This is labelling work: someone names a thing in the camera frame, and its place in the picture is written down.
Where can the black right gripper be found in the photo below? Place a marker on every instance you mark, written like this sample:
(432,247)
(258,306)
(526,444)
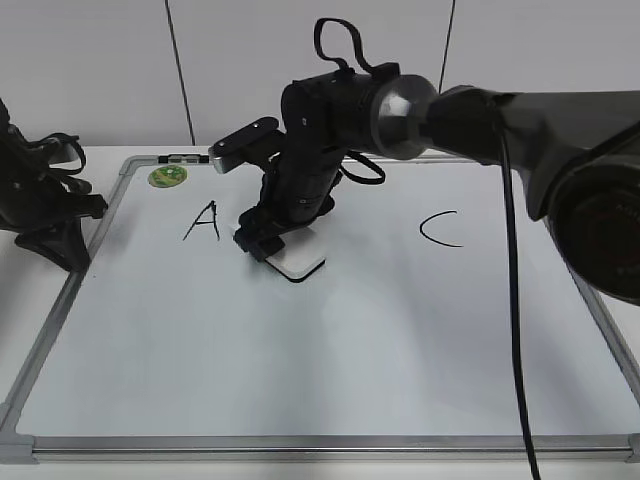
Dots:
(325,117)

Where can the white rectangular whiteboard eraser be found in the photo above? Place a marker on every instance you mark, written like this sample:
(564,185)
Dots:
(304,253)

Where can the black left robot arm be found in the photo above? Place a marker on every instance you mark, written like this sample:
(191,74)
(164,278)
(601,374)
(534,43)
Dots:
(43,199)

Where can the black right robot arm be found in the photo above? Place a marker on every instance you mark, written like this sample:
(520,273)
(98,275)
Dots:
(576,153)

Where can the green round magnet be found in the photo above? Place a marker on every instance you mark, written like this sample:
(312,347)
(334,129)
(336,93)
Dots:
(167,177)

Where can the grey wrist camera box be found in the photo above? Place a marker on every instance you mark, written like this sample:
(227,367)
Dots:
(255,144)

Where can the black clip on board frame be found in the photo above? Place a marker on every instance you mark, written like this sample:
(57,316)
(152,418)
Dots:
(183,159)

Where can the white magnetic whiteboard grey frame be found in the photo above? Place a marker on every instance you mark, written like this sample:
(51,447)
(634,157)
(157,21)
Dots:
(399,346)

